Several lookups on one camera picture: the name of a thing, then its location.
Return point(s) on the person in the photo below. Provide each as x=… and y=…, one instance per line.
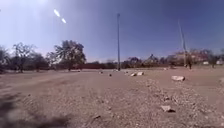
x=189, y=62

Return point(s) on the bare dark tree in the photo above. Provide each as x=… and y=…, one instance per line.
x=22, y=55

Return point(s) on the tall grey pole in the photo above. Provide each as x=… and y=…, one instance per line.
x=118, y=40

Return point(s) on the large dark tree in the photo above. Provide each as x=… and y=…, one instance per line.
x=69, y=53

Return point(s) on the low distant wall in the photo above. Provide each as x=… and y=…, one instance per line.
x=96, y=65

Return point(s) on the row of distant trees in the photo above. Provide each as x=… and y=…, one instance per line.
x=150, y=61

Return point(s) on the small flat stone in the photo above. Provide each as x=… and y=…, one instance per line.
x=166, y=108

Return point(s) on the leaning pale pole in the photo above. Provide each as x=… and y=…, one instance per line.
x=182, y=40

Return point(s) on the pale large rock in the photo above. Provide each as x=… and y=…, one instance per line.
x=178, y=78

